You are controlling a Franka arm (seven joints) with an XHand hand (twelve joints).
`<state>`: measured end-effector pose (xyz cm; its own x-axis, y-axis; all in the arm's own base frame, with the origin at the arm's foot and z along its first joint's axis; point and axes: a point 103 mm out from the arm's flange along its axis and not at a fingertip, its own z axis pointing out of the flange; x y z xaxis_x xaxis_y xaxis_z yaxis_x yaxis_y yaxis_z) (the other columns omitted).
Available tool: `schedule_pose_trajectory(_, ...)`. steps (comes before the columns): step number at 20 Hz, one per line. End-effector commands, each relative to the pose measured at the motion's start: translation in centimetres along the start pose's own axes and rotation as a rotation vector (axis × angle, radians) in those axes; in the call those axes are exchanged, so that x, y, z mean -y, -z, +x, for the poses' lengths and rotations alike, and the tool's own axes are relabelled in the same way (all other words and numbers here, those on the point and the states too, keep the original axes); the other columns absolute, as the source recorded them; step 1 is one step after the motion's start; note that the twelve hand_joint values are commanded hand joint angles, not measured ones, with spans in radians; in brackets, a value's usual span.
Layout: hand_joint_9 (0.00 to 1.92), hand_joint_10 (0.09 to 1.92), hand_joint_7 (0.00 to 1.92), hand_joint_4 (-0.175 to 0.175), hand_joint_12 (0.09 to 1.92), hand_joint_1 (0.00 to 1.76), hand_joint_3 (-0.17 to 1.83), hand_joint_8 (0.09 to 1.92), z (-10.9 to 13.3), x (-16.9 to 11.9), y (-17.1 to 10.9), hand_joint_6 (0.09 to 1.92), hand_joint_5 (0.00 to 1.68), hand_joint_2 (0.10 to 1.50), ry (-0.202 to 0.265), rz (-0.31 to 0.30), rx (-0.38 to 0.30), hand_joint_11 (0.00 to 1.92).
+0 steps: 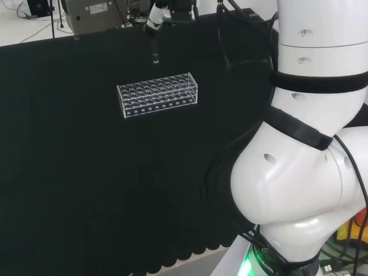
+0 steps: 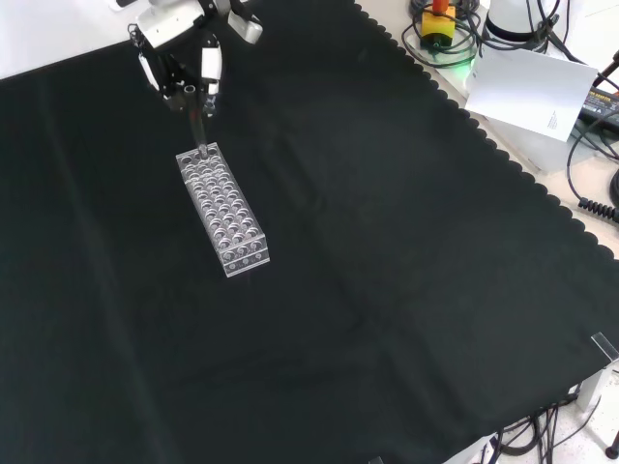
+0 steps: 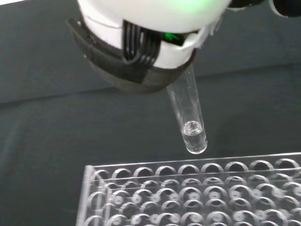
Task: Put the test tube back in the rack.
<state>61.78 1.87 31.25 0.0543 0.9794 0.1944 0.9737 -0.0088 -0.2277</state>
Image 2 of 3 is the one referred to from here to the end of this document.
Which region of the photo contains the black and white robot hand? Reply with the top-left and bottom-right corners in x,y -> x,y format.
128,0 -> 265,118

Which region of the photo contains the clear glass test tube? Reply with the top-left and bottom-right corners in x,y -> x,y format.
183,85 -> 210,160

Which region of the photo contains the clear acrylic test tube rack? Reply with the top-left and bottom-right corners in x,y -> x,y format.
175,142 -> 271,279

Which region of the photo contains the yellow stop button box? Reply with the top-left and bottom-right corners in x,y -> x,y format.
419,0 -> 458,50

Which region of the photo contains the black bench cloth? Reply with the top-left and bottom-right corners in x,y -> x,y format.
0,0 -> 619,464

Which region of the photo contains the white cylinder with black band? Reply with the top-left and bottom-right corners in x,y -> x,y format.
482,0 -> 557,44

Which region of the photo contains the white box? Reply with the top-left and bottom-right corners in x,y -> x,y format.
466,109 -> 575,176

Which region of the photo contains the black power supply unit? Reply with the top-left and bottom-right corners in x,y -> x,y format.
578,82 -> 619,128

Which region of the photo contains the black coiled cable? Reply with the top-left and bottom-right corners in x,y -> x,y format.
576,196 -> 619,221

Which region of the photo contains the clear acrylic bracket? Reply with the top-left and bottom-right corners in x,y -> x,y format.
590,332 -> 619,362

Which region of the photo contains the black cable bundle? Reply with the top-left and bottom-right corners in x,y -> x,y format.
476,403 -> 619,464

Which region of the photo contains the white bench leg bracket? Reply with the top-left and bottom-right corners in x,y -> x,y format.
574,362 -> 619,413

